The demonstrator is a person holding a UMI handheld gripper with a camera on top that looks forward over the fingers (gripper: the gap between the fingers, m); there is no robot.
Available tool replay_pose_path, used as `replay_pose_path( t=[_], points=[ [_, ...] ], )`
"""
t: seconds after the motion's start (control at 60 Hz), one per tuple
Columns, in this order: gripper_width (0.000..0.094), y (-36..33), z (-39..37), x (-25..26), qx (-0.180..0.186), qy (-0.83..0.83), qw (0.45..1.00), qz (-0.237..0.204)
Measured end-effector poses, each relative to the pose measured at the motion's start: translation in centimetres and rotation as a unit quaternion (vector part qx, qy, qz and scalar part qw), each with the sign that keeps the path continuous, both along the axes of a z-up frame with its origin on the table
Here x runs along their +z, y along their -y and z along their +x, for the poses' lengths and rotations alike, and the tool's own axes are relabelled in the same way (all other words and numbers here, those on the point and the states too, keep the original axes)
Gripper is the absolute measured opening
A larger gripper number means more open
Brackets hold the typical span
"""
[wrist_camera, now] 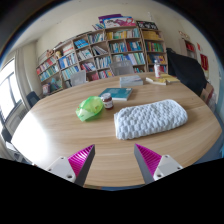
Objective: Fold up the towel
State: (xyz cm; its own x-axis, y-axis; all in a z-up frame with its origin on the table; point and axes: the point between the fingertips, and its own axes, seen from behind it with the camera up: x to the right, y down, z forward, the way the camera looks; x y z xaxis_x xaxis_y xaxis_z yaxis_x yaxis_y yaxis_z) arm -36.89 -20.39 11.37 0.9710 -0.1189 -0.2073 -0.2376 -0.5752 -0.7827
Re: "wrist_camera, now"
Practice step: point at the white folded textured towel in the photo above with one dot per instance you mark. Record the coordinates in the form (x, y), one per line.
(143, 120)

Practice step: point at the wooden bookshelf with books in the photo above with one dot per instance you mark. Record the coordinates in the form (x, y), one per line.
(94, 51)

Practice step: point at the window at left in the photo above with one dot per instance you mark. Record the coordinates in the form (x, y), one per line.
(10, 96)

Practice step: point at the teal book on table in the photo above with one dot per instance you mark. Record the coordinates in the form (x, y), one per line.
(121, 94)

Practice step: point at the grey office chair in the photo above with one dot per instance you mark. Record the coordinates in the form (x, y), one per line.
(121, 68)

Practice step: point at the white bottle with red label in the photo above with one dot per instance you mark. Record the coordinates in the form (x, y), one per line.
(157, 69)

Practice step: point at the colourful boxes atop shelf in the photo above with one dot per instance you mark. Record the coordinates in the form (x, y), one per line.
(117, 20)

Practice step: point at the red jar with white lid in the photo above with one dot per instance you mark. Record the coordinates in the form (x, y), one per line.
(107, 100)

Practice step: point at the black jacket on chair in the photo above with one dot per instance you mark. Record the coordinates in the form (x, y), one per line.
(187, 70)

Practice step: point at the yellow book on table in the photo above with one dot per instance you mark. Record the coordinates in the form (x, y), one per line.
(163, 80)

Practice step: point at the dark blue chair left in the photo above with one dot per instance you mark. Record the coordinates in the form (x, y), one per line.
(32, 98)

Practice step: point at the grey chair at left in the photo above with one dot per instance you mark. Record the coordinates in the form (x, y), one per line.
(78, 78)

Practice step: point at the grey stacked books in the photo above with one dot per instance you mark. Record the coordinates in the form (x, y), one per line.
(128, 81)

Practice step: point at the green plastic bag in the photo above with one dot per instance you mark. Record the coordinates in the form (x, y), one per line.
(89, 108)

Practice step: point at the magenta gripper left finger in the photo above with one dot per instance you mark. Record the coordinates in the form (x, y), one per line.
(75, 167)

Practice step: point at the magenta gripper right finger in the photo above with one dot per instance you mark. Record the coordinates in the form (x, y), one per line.
(154, 166)

